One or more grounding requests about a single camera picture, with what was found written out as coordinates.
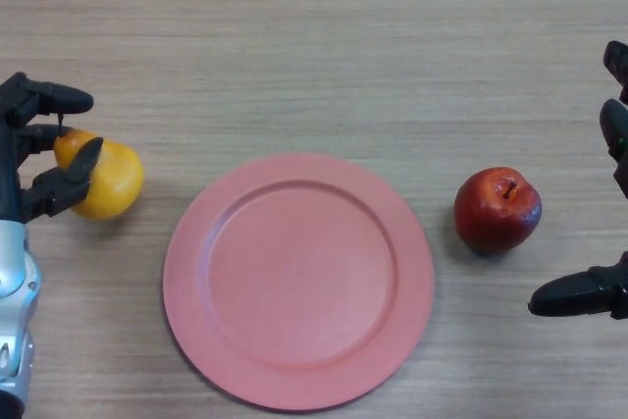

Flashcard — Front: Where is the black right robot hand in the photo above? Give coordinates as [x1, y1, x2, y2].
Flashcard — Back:
[528, 40, 628, 321]

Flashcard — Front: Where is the red apple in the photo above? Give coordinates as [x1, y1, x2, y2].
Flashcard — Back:
[452, 166, 544, 254]

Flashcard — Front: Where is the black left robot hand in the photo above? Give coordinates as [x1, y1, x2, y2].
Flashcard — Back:
[0, 72, 105, 225]

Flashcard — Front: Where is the pink round plate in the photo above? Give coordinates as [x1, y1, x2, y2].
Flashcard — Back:
[162, 153, 436, 413]

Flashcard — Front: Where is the yellow pear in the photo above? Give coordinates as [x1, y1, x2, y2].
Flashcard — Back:
[52, 114, 145, 222]

